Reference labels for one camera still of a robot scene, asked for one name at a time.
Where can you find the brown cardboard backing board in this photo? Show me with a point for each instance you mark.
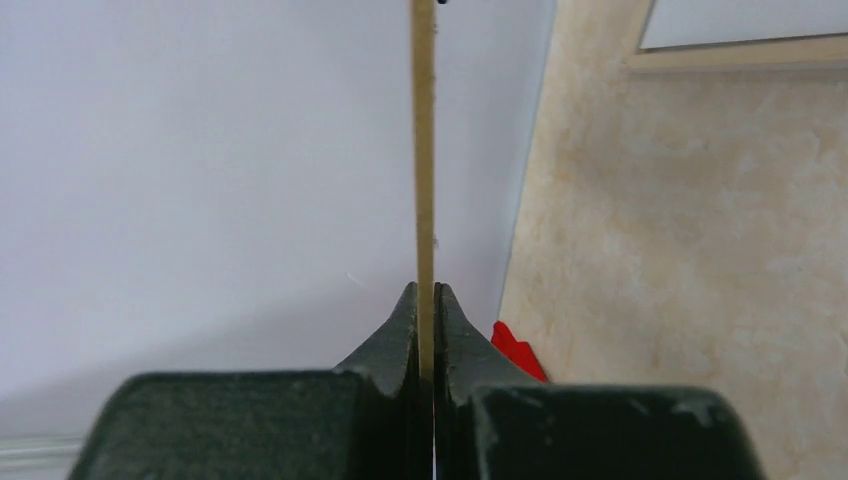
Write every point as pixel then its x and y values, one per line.
pixel 422 41

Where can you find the red crumpled cloth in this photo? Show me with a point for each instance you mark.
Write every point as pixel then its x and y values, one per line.
pixel 520 353

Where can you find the printed photo with white border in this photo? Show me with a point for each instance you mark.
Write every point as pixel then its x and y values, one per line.
pixel 677 23

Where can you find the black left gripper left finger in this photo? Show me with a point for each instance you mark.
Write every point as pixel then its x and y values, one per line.
pixel 358 420

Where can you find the white wooden picture frame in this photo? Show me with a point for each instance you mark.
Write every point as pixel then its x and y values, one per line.
pixel 813 52

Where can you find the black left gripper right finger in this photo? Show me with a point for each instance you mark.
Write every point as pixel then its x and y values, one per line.
pixel 494 421

